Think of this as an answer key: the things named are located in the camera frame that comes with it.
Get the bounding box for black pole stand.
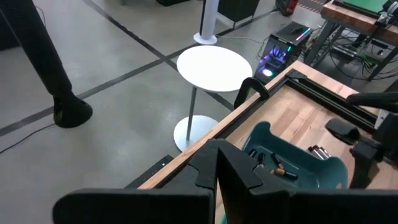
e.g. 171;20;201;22
0;0;94;129

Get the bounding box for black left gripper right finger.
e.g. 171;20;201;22
217;139;398;224

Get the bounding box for red and black device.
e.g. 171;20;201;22
275;0;300;17

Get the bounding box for white pole stand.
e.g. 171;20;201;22
193;0;220;46

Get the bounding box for black floor cable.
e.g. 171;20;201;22
0;123;57;155

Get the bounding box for black equipment box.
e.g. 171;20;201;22
217;0;261;23

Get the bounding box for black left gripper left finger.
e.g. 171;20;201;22
52;139;218;224

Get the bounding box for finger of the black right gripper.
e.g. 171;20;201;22
346;91;398;112
325;118;361;146

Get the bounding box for white round side table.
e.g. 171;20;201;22
173;45;254;153

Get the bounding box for wooden workbench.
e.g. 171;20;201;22
303;0;398;82

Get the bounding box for blue-teal plastic bin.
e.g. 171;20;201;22
241;120;349;190

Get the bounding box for black table clamp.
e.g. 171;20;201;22
233;77;271;110

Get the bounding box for black computer with coloured lights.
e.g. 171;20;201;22
253;21;315;85

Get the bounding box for batteries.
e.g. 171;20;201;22
307;145;323;160

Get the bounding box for green mat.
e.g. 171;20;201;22
341;0;389;13

